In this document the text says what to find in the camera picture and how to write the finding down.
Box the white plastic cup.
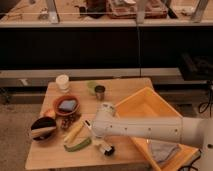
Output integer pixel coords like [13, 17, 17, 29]
[56, 74, 70, 93]

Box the green plastic item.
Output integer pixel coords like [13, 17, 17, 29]
[87, 80, 97, 95]

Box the white dish brush black head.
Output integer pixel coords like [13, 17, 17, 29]
[82, 119, 116, 157]

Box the grey folded cloth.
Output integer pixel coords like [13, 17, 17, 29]
[148, 140, 180, 164]

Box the yellow plastic tray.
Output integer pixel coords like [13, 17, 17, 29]
[116, 87, 198, 171]

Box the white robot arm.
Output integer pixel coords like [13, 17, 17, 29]
[92, 103, 213, 171]

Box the blue sponge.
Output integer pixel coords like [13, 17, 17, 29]
[59, 100, 77, 112]

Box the green pea pod toy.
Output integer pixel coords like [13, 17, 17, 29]
[64, 137, 92, 152]

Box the orange peach toy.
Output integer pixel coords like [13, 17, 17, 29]
[43, 109, 56, 119]

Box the terracotta bowl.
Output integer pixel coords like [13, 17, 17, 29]
[53, 95, 79, 116]

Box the black bowl with utensils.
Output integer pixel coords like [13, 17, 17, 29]
[30, 117, 57, 141]

